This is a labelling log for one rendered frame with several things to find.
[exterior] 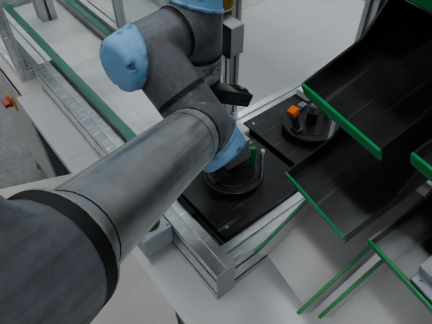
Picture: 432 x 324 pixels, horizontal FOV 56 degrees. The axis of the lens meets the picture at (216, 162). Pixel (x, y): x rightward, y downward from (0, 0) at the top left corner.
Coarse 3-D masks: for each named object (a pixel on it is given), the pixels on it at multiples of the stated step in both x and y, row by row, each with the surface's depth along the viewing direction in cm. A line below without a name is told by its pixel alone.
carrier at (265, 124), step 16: (304, 96) 110; (272, 112) 107; (304, 112) 104; (320, 112) 104; (256, 128) 103; (272, 128) 103; (288, 128) 100; (304, 128) 100; (320, 128) 100; (272, 144) 99; (288, 144) 99; (304, 144) 98; (320, 144) 97; (288, 160) 96
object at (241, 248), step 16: (304, 80) 118; (272, 96) 113; (288, 96) 113; (240, 112) 108; (256, 112) 108; (288, 208) 87; (256, 224) 84; (272, 224) 84; (240, 240) 81; (256, 240) 81; (240, 256) 79; (256, 256) 84; (240, 272) 83
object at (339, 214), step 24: (336, 144) 62; (408, 144) 58; (312, 168) 61; (336, 168) 60; (360, 168) 58; (384, 168) 57; (408, 168) 56; (312, 192) 60; (336, 192) 58; (360, 192) 57; (384, 192) 56; (408, 192) 54; (336, 216) 56; (360, 216) 55
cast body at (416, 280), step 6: (420, 264) 45; (426, 264) 45; (420, 270) 46; (426, 270) 45; (414, 276) 48; (420, 276) 47; (426, 276) 46; (414, 282) 47; (420, 282) 47; (426, 282) 47; (420, 288) 47; (426, 288) 47; (426, 294) 46
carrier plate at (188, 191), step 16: (256, 144) 99; (272, 160) 95; (272, 176) 92; (192, 192) 88; (208, 192) 88; (256, 192) 88; (272, 192) 88; (288, 192) 88; (208, 208) 85; (224, 208) 85; (240, 208) 85; (256, 208) 85; (272, 208) 86; (208, 224) 84; (224, 224) 83; (240, 224) 83; (224, 240) 81
